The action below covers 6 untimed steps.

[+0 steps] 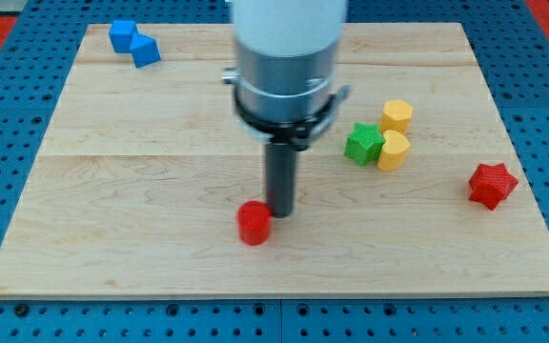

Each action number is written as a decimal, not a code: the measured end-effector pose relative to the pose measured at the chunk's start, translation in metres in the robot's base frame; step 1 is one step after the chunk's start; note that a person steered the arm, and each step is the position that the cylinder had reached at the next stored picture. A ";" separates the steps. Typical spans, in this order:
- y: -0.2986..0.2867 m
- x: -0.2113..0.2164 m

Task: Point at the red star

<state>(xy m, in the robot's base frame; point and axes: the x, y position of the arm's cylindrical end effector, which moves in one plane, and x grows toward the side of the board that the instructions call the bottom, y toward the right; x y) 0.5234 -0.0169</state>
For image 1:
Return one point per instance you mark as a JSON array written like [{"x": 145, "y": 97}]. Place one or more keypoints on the black cylindrical pointer tool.
[{"x": 280, "y": 171}]

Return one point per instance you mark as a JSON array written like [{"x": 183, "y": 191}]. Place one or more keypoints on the yellow hexagon block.
[{"x": 396, "y": 116}]

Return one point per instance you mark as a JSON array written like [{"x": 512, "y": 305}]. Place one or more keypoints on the blue cube block left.
[{"x": 121, "y": 33}]

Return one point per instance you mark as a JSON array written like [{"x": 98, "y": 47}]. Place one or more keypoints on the wooden board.
[{"x": 134, "y": 191}]

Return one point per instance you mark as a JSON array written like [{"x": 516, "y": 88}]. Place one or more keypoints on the blue cube block right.
[{"x": 144, "y": 50}]

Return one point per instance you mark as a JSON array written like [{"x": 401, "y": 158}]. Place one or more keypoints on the yellow heart block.
[{"x": 394, "y": 151}]

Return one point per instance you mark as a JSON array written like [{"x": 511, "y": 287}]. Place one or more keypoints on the blue cube block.
[
  {"x": 121, "y": 33},
  {"x": 144, "y": 50}
]

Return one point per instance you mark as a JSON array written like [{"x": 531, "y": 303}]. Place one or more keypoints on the red star block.
[{"x": 491, "y": 184}]

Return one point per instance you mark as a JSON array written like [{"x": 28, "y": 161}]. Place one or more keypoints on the red cylinder block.
[{"x": 254, "y": 222}]

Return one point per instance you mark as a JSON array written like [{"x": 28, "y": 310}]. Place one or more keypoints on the green star block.
[{"x": 364, "y": 143}]

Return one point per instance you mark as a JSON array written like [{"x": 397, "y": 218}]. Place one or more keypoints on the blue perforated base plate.
[{"x": 513, "y": 52}]

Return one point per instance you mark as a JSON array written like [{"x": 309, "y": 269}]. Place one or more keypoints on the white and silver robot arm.
[{"x": 285, "y": 66}]

